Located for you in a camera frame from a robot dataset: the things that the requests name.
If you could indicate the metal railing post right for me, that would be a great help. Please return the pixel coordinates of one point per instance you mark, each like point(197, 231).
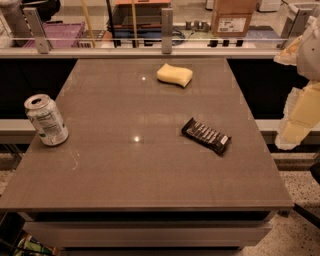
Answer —
point(299, 17)

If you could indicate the metal railing post left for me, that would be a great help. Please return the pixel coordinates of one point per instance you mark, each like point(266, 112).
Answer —
point(35, 24)

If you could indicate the purple plastic crate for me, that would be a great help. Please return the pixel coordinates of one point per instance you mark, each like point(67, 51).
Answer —
point(63, 35)

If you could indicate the cardboard box with label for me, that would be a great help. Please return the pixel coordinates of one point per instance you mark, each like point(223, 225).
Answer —
point(231, 18)

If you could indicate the yellow sponge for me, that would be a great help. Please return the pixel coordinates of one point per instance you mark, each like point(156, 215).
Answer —
point(174, 75)

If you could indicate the black snack bar wrapper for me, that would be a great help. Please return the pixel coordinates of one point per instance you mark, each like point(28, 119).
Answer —
point(206, 136)

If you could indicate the metal railing post centre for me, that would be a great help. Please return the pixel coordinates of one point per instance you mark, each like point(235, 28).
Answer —
point(166, 30)

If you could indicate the silver 7up can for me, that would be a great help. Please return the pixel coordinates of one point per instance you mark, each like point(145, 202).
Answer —
point(46, 118)

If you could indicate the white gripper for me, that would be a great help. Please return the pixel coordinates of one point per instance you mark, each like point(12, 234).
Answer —
point(312, 50)

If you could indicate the yellow broom handle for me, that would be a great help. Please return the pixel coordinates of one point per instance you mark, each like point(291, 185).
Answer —
point(88, 22)

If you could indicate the metal railing post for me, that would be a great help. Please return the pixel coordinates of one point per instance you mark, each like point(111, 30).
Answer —
point(166, 30)
point(35, 24)
point(299, 17)

